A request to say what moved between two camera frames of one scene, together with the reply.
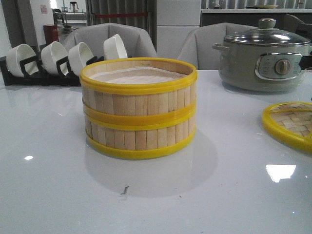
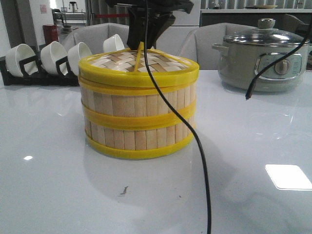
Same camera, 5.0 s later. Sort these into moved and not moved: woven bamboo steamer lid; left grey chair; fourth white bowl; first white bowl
Moved: woven bamboo steamer lid
Not moved: fourth white bowl; left grey chair; first white bowl
